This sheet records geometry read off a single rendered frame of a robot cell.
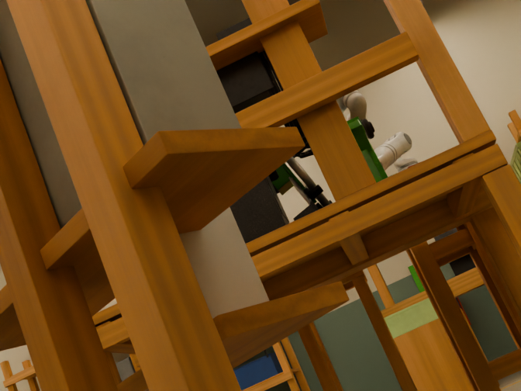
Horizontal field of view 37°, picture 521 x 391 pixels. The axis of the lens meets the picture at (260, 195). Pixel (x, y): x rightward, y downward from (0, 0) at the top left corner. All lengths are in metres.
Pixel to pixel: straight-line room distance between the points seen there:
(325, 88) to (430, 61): 0.35
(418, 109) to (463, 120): 6.17
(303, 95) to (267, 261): 0.54
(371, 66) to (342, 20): 6.63
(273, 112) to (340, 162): 0.27
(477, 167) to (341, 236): 0.46
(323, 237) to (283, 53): 0.63
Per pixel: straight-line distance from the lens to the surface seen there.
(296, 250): 2.46
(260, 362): 8.04
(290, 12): 2.66
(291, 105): 2.52
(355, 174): 2.48
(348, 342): 8.43
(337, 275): 3.00
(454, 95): 2.55
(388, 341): 3.15
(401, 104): 8.73
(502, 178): 2.48
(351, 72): 2.54
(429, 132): 8.61
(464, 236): 3.24
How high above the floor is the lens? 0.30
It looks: 16 degrees up
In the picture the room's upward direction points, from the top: 24 degrees counter-clockwise
